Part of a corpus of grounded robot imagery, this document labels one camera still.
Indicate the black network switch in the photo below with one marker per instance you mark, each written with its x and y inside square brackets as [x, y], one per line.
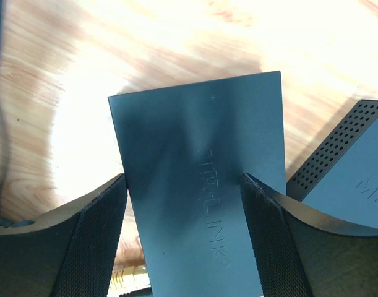
[184, 150]
[340, 177]

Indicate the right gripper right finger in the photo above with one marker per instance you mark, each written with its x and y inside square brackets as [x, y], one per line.
[301, 251]

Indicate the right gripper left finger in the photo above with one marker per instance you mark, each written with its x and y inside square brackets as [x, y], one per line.
[68, 251]

